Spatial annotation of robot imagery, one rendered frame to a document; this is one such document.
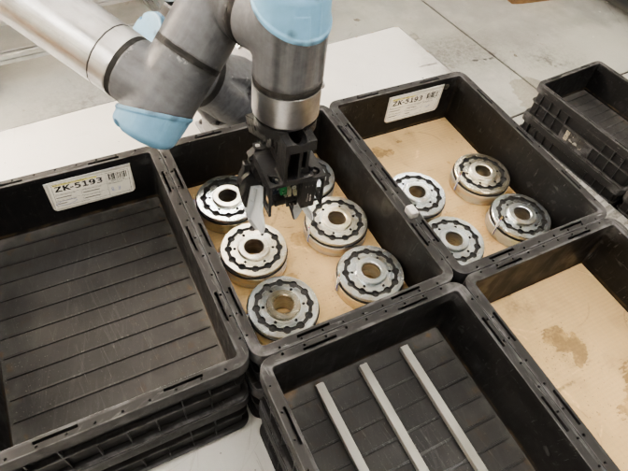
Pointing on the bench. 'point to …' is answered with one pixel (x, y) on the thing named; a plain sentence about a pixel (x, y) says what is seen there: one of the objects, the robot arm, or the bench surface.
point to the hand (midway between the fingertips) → (273, 213)
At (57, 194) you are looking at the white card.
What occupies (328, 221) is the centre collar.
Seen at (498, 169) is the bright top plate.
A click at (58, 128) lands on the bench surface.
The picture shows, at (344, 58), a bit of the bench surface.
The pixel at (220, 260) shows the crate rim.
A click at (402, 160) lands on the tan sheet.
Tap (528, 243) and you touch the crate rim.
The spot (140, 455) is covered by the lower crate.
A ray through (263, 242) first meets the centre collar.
